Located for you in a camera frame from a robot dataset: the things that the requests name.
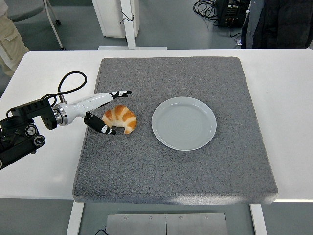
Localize white-black robot hand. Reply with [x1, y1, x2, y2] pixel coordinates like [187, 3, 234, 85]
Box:
[64, 90, 133, 136]

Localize golden croissant bread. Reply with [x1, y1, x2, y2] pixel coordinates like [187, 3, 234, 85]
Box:
[102, 104, 137, 135]

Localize grey round plate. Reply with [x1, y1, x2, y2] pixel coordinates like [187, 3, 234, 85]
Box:
[151, 96, 218, 152]

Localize grey metal plate with screws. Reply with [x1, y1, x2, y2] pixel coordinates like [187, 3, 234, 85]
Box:
[105, 213, 228, 235]

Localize white cabinet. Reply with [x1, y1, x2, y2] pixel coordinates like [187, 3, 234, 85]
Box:
[91, 0, 140, 39]

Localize person in light trousers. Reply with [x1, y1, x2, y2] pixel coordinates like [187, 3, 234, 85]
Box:
[0, 0, 30, 76]

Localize grey felt mat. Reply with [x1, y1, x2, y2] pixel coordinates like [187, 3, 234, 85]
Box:
[72, 57, 279, 206]

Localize grey chair with wheels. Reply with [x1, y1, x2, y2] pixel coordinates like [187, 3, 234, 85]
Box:
[6, 0, 67, 51]

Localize white table leg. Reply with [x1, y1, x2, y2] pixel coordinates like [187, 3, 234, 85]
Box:
[249, 204, 268, 235]
[66, 202, 85, 235]

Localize black electronics box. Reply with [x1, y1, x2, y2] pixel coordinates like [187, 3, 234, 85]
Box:
[215, 0, 251, 28]

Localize person in dark coat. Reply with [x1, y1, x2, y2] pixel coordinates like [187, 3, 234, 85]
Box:
[240, 0, 313, 49]

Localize white table post with foot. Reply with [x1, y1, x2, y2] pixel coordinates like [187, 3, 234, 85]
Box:
[97, 0, 167, 51]

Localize thin black looped cable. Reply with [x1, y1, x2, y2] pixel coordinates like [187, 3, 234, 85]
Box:
[119, 9, 134, 24]

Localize black floor cables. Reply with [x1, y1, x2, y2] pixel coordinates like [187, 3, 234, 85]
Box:
[192, 0, 242, 39]

